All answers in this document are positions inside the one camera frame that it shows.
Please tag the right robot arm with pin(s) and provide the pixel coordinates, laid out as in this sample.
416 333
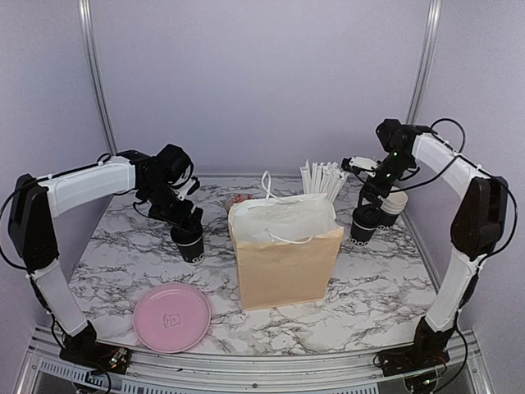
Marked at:
461 205

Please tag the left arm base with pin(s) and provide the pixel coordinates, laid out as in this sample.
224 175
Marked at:
85 349

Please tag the stack of paper cups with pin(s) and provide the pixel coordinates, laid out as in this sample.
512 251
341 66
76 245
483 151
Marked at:
392 206

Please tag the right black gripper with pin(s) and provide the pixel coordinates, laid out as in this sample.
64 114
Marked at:
367 191

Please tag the pink plate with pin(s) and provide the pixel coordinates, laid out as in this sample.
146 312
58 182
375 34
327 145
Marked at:
172 318

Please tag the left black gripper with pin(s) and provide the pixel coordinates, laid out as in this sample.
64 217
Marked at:
178 218

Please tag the black paper coffee cup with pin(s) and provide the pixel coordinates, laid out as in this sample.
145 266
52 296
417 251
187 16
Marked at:
361 233
191 251

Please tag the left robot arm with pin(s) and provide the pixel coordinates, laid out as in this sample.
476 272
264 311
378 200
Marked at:
164 181

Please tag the aluminium frame post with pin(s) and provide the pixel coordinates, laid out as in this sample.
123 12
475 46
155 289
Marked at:
87 30
426 59

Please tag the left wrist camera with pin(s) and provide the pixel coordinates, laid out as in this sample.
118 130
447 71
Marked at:
182 192

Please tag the left aluminium frame post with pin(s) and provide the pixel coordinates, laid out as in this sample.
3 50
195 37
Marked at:
87 30

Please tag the bundle of white straws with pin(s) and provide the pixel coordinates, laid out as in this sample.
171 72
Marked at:
322 178

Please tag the brown paper bag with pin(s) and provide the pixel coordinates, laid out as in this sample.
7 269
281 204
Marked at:
285 247

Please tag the right aluminium frame post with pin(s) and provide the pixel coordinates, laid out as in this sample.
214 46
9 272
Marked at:
426 59

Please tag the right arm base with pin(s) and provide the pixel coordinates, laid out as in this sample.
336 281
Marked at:
427 350

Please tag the black coffee cup lid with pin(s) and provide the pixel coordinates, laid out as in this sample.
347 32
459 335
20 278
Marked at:
367 216

